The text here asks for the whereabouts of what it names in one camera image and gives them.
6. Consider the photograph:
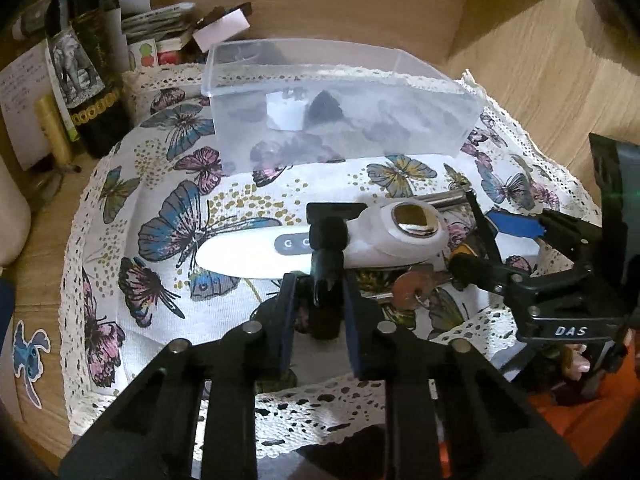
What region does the black gold cosmetic tube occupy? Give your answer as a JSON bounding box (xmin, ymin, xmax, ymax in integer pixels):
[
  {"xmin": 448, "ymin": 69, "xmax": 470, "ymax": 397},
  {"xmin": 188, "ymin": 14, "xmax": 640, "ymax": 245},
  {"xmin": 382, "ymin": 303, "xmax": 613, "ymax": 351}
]
[{"xmin": 450, "ymin": 244, "xmax": 484, "ymax": 259}]

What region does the small dark butterfly clip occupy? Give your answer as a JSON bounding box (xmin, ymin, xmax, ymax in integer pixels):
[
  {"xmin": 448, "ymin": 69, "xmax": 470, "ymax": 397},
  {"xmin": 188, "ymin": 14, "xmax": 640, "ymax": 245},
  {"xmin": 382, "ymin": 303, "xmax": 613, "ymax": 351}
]
[{"xmin": 305, "ymin": 90, "xmax": 345, "ymax": 127}]

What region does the small white cube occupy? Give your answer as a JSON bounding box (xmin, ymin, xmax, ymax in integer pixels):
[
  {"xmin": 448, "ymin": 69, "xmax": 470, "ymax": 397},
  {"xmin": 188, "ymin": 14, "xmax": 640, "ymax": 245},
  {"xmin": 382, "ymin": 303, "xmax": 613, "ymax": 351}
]
[{"xmin": 266, "ymin": 92, "xmax": 308, "ymax": 131}]

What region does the silver metal pen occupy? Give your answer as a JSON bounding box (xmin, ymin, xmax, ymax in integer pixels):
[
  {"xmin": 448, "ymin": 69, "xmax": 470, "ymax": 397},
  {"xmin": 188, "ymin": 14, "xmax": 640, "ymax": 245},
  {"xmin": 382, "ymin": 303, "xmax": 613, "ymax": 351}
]
[{"xmin": 422, "ymin": 188, "xmax": 472, "ymax": 209}]

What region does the blue turtle sticker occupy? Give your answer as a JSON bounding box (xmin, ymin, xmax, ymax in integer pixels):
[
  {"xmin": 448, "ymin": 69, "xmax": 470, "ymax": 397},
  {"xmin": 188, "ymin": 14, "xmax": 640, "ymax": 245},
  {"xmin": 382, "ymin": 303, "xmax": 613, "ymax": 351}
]
[{"xmin": 12, "ymin": 320, "xmax": 51, "ymax": 410}]

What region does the butterfly print lace cloth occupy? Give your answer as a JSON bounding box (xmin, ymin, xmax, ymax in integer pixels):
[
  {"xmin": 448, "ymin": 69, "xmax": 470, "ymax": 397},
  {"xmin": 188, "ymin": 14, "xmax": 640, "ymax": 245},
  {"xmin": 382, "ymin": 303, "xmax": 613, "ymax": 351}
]
[{"xmin": 60, "ymin": 70, "xmax": 601, "ymax": 458}]

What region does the clear plastic storage box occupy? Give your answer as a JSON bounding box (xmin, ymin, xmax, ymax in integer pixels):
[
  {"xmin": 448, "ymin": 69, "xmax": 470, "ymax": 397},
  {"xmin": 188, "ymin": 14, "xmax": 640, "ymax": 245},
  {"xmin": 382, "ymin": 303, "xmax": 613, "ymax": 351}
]
[{"xmin": 202, "ymin": 39, "xmax": 484, "ymax": 172}]

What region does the cream pillar candle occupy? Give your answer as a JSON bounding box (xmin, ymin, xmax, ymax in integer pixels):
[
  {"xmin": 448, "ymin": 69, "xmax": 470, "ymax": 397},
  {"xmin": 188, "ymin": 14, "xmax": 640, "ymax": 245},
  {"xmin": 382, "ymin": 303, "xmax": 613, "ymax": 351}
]
[{"xmin": 0, "ymin": 160, "xmax": 32, "ymax": 268}]

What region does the dark wine bottle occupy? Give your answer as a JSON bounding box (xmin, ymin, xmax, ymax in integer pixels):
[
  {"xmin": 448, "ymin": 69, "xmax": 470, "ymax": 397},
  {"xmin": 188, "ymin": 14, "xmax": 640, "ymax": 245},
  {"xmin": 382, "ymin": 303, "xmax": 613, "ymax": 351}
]
[{"xmin": 44, "ymin": 0, "xmax": 130, "ymax": 158}]

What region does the white small box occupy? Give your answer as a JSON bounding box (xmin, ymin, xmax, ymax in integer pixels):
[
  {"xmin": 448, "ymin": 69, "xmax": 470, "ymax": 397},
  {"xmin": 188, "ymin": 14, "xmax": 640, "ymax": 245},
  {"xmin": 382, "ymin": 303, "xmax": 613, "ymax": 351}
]
[{"xmin": 193, "ymin": 2, "xmax": 253, "ymax": 53}]

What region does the handwritten white note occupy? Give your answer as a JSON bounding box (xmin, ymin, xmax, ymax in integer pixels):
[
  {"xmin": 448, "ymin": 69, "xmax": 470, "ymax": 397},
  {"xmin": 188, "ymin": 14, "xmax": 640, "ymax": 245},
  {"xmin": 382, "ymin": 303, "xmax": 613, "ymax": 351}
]
[{"xmin": 1, "ymin": 41, "xmax": 52, "ymax": 170}]

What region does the stack of papers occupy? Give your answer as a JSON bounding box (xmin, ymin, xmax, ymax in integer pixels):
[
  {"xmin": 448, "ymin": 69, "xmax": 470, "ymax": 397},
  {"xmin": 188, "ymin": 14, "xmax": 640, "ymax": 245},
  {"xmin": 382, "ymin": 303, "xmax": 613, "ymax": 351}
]
[{"xmin": 103, "ymin": 0, "xmax": 196, "ymax": 73}]

